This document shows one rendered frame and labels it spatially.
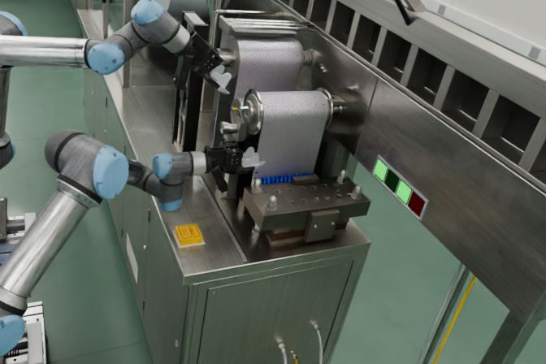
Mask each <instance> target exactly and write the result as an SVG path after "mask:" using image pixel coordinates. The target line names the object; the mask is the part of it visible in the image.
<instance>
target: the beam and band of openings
mask: <svg viewBox="0 0 546 364"><path fill-rule="evenodd" d="M275 1H276V2H278V3H279V4H280V5H281V6H283V7H285V8H286V9H287V10H289V11H291V12H292V13H293V14H294V15H296V16H297V17H299V18H300V19H301V20H303V21H305V22H310V24H314V27H315V28H318V31H319V32H320V33H322V34H323V35H324V36H325V37H327V38H328V39H330V40H331V41H333V42H334V43H336V44H337V45H338V46H339V47H341V48H342V49H344V50H346V51H347V52H348V53H350V54H351V55H352V56H353V57H355V58H356V59H358V60H360V61H361V62H362V63H364V64H366V65H367V66H368V67H369V68H371V69H372V70H373V71H375V72H377V73H378V74H380V75H381V76H382V77H383V78H385V79H386V80H388V81H389V82H391V83H392V84H394V85H395V86H396V87H397V88H399V89H400V90H402V91H403V92H405V93H407V94H408V95H409V96H411V97H412V98H413V99H414V100H416V101H417V102H419V103H420V104H422V105H423V106H425V107H426V108H427V109H428V110H430V111H432V112H433V113H434V114H436V115H438V116H439V117H440V118H441V119H443V120H444V121H446V122H447V123H448V124H450V125H452V126H453V127H454V128H456V129H457V130H458V131H460V132H461V133H463V134H464V135H466V136H467V137H469V138H470V139H471V140H472V141H474V142H475V143H477V144H478V145H480V146H481V147H483V148H484V149H485V150H487V151H488V152H489V153H491V154H493V155H494V156H495V157H497V158H498V159H500V160H501V161H502V162H503V163H505V164H507V165H508V166H509V167H511V168H513V169H514V170H515V171H516V172H518V173H519V174H521V175H522V176H524V177H525V178H527V179H528V180H529V181H530V182H532V183H533V184H535V185H536V186H538V187H539V188H541V189H542V190H544V191H545V192H546V68H545V67H542V66H540V65H539V64H536V63H533V62H532V61H530V60H528V59H526V58H523V57H522V56H520V55H518V54H515V53H513V52H511V51H509V50H507V49H505V48H503V47H501V46H499V45H497V44H495V43H493V42H490V41H488V40H486V39H484V38H482V37H480V36H478V35H476V34H474V33H472V32H470V31H467V30H465V29H464V28H461V27H459V26H457V25H456V24H453V23H451V22H449V21H447V20H445V19H442V18H440V17H439V16H437V15H434V14H432V13H431V12H429V11H424V12H417V11H413V10H411V9H409V8H408V7H406V6H404V8H405V10H406V12H407V14H408V16H409V18H410V24H409V26H407V25H405V21H404V19H403V17H402V15H401V13H400V11H399V9H398V7H397V5H396V3H395V2H394V1H393V0H275ZM464 112H465V113H464ZM502 137H503V138H502Z"/></svg>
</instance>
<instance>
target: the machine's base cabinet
mask: <svg viewBox="0 0 546 364"><path fill-rule="evenodd" d="M83 79H84V99H83V107H84V121H85V123H86V127H87V129H88V133H89V136H90V137H93V138H95V139H97V140H99V141H101V142H103V143H105V144H107V145H111V146H113V147H114V148H115V149H116V150H118V151H120V152H121V153H123V154H124V155H125V157H126V158H128V159H130V160H134V159H133V157H132V154H131V151H130V149H129V147H128V143H127V141H126V139H125V136H124V133H123V130H122V128H121V126H120V124H119V121H118V118H117V115H116V113H115V110H114V107H113V106H112V103H111V100H110V97H109V95H108V92H107V91H106V87H105V85H104V82H103V80H102V77H101V75H100V74H98V73H97V72H95V71H94V70H93V69H83ZM107 201H108V204H109V207H110V212H111V215H112V218H113V221H114V224H115V229H116V232H117V235H118V238H119V243H120V246H121V249H122V252H123V258H124V261H125V264H126V267H127V270H128V275H129V278H130V281H131V284H132V289H133V292H134V295H135V298H136V303H137V306H138V310H139V312H140V316H141V321H142V323H143V327H144V329H145V334H146V338H147V340H148V344H149V349H150V352H151V355H152V358H153V361H154V364H284V363H283V358H282V354H281V352H280V351H279V349H278V346H279V345H280V344H285V345H286V347H287V348H286V349H285V351H286V354H287V359H288V364H296V363H295V361H293V358H292V355H293V354H296V355H297V356H298V359H297V362H298V364H319V339H318V336H317V333H316V331H314V329H313V327H314V326H315V325H319V327H320V330H319V333H320V336H321V341H322V347H323V364H330V361H331V359H332V355H333V353H334V350H335V347H336V343H337V341H338V338H339V335H340V332H341V329H342V327H343V324H344V321H345V317H346V314H347V312H348V310H349V306H350V303H351V301H352V298H353V294H354V291H355V288H356V287H357V284H358V280H359V277H360V274H361V272H362V268H363V265H364V263H365V261H366V256H367V254H368V251H364V252H360V253H351V254H347V255H343V256H338V257H334V258H326V259H321V260H317V261H313V262H304V263H300V264H296V265H291V266H283V267H279V268H274V269H270V270H265V271H257V272H253V273H249V274H243V275H236V276H232V277H227V278H222V279H215V280H210V281H206V282H201V283H196V284H189V285H183V284H182V282H181V280H180V277H179V274H178V272H177V270H176V266H175V263H174V262H173V259H172V257H171V253H170V251H169V249H168V247H167V243H166V241H165V239H164V236H163V233H162V230H161V228H160V226H159V224H158V220H157V218H156V215H155V213H154V210H153V207H152V206H151V203H150V200H149V197H148V195H147V193H146V192H144V191H142V190H140V189H138V188H136V187H134V186H131V185H129V184H125V185H124V187H123V189H122V191H121V192H120V193H119V194H118V195H117V196H115V197H114V198H111V199H107Z"/></svg>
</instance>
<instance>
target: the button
mask: <svg viewBox="0 0 546 364"><path fill-rule="evenodd" d="M175 234H176V236H177V238H178V241H179V243H180V245H191V244H196V243H202V238H203V237H202V234H201V232H200V230H199V228H198V226H197V224H196V223H195V224H189V225H183V226H177V227H175Z"/></svg>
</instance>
